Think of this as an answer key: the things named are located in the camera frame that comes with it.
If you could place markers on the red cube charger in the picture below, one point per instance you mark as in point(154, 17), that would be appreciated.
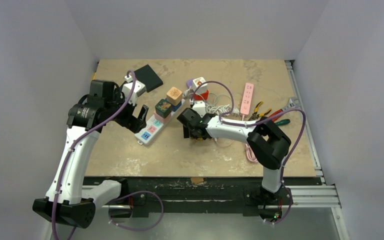
point(201, 96)

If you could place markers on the pink cube charger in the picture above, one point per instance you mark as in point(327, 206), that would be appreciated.
point(163, 120)

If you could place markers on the pink power strip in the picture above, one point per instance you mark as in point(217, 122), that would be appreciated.
point(246, 101)

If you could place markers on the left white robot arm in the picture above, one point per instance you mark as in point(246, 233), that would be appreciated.
point(65, 202)

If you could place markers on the white power strip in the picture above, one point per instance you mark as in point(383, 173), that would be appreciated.
point(155, 125)

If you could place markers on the navy blue cube charger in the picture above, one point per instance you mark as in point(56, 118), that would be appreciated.
point(175, 107)

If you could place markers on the black box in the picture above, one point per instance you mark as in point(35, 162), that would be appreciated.
point(148, 77)

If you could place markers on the white cube charger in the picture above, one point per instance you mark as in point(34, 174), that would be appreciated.
point(196, 85)

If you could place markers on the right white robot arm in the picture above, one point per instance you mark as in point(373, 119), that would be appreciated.
point(269, 144)

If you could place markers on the green handled screwdriver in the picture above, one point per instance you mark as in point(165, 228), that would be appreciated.
point(283, 122)

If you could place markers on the purple usb hub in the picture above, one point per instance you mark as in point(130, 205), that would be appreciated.
point(190, 84)

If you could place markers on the yellow handled pliers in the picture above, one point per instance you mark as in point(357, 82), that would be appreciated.
point(256, 114)

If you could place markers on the red handled adjustable wrench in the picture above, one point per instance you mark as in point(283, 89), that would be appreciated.
point(292, 103)

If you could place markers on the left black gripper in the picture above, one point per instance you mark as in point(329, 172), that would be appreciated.
point(132, 122)

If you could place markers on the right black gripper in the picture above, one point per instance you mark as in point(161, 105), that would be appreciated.
point(186, 127)

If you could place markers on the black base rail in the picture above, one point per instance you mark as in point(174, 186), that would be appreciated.
point(220, 195)

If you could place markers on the dark green cube charger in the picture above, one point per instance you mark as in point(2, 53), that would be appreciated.
point(163, 108)

